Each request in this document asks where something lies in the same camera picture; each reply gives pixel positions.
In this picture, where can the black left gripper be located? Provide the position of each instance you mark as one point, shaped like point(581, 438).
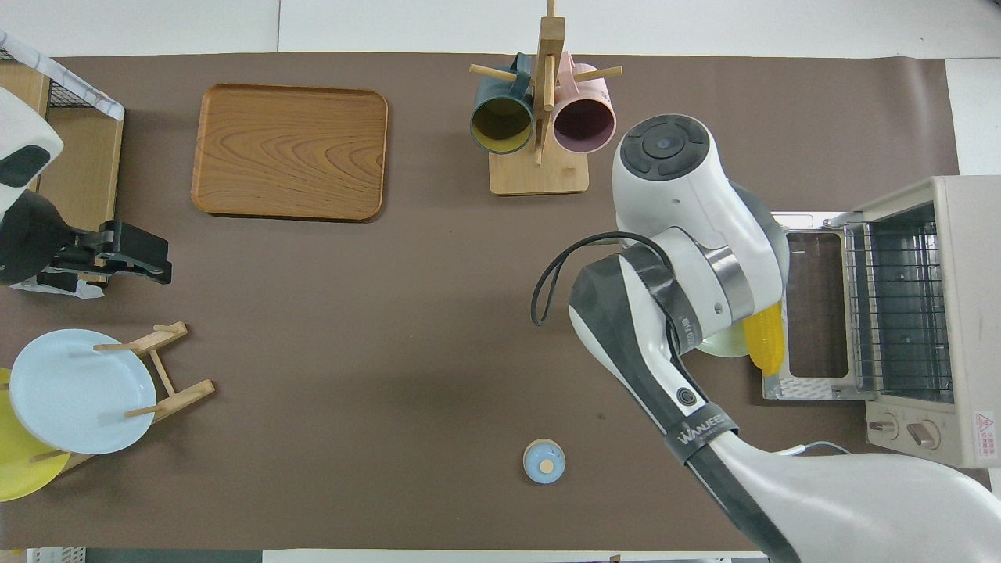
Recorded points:
point(145, 254)

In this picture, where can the pale green plate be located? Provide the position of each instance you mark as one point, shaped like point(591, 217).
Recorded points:
point(727, 344)

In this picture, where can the yellow corn cob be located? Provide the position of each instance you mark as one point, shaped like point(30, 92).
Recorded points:
point(765, 344)

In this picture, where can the beige toaster oven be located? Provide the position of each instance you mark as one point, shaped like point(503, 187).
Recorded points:
point(974, 313)

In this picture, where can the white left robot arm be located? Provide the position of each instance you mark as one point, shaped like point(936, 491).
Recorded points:
point(23, 156)

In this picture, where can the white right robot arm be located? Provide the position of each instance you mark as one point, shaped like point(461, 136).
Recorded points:
point(665, 148)

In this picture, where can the beige oven knob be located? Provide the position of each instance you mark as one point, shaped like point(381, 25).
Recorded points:
point(882, 427)
point(924, 435)

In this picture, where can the white plastic sheet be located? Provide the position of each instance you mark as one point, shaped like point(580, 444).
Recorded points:
point(86, 291)

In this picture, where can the wooden shelf box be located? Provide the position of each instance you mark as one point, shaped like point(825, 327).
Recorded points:
point(86, 172)

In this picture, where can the wooden plate rack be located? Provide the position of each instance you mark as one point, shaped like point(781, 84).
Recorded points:
point(188, 393)

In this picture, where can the light blue plate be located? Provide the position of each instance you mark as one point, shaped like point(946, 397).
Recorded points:
point(78, 395)

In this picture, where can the wooden serving tray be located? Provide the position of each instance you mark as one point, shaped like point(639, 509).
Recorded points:
point(289, 152)

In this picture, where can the white marbled sheet strip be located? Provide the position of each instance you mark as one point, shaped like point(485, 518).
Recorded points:
point(78, 86)

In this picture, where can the brown table cover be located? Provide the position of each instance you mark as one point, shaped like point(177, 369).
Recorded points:
point(352, 391)

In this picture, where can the yellow plate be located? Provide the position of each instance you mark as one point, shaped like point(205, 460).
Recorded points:
point(19, 477)

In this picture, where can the white slotted crate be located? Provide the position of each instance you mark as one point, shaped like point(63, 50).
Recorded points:
point(55, 556)

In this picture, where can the dark blue mug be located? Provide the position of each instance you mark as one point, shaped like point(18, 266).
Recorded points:
point(500, 125)

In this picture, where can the wooden mug tree stand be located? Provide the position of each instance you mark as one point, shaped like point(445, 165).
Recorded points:
point(539, 176)

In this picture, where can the small blue lid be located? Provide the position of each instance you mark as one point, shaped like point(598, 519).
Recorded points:
point(543, 461)

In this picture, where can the pink mug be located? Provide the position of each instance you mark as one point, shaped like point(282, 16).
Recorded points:
point(583, 125)

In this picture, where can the red warning sticker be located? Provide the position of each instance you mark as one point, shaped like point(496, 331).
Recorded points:
point(985, 434)

